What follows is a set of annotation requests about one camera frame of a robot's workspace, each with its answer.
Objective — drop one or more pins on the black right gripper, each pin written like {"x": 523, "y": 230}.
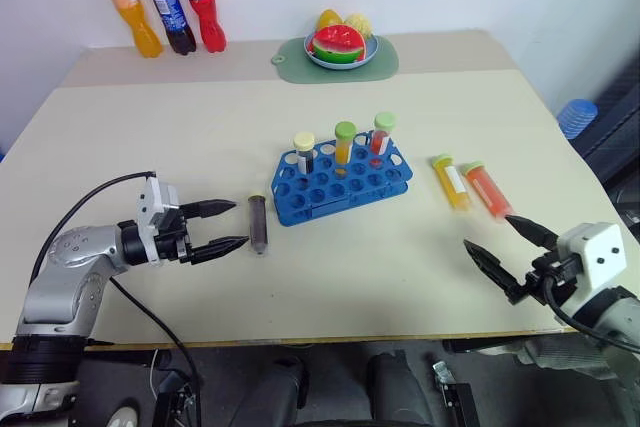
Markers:
{"x": 555, "y": 272}

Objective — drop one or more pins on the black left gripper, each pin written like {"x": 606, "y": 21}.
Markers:
{"x": 172, "y": 242}

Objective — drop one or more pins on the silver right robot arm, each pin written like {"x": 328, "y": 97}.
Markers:
{"x": 605, "y": 317}

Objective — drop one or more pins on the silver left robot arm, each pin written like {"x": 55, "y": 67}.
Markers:
{"x": 60, "y": 287}

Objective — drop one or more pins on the dark brown tube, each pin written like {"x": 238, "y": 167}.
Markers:
{"x": 259, "y": 222}

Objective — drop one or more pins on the orange-red liquid tube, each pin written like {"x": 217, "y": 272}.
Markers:
{"x": 487, "y": 192}

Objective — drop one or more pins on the yellow liquid tube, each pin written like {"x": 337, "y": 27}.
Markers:
{"x": 452, "y": 184}

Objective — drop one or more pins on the dark liquid tube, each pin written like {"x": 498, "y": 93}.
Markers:
{"x": 304, "y": 152}

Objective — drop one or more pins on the blue test tube rack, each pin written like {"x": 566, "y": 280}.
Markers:
{"x": 345, "y": 187}

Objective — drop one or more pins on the orange liquid tube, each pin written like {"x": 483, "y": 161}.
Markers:
{"x": 344, "y": 144}

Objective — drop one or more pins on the red liquid tube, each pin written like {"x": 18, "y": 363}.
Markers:
{"x": 381, "y": 134}

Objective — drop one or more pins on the blue stack of caps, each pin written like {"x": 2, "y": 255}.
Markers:
{"x": 577, "y": 117}

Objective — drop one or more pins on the black case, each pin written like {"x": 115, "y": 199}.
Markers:
{"x": 615, "y": 117}

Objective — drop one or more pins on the dark rounded shape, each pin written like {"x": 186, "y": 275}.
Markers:
{"x": 400, "y": 387}
{"x": 275, "y": 392}

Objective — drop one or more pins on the light blue plate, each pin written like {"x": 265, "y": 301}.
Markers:
{"x": 340, "y": 63}

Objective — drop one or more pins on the grey caster wheel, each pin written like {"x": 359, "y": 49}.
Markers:
{"x": 124, "y": 414}

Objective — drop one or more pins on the orange soda bottle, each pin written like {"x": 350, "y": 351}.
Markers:
{"x": 142, "y": 22}

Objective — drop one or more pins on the cola bottle blue label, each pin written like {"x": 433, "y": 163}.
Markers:
{"x": 172, "y": 12}

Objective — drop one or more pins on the red soda bottle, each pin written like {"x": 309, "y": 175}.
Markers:
{"x": 205, "y": 7}

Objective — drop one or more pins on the toy watermelon slice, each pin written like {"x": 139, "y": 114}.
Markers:
{"x": 340, "y": 42}

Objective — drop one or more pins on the green silicone mat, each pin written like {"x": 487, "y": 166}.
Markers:
{"x": 385, "y": 64}

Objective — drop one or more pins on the yellow toy mango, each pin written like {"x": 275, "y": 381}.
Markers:
{"x": 327, "y": 19}

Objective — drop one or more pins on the pale yellow bumpy toy fruit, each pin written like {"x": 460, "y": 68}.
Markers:
{"x": 360, "y": 24}

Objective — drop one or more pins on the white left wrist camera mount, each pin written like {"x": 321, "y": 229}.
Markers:
{"x": 156, "y": 199}

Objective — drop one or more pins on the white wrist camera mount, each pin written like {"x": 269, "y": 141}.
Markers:
{"x": 597, "y": 252}
{"x": 156, "y": 199}

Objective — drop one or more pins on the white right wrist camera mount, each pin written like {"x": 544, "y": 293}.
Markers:
{"x": 597, "y": 252}

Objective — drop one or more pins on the metal bracket with black base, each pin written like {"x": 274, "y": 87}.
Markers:
{"x": 452, "y": 392}

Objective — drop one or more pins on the black frame under table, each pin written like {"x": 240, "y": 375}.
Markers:
{"x": 172, "y": 399}

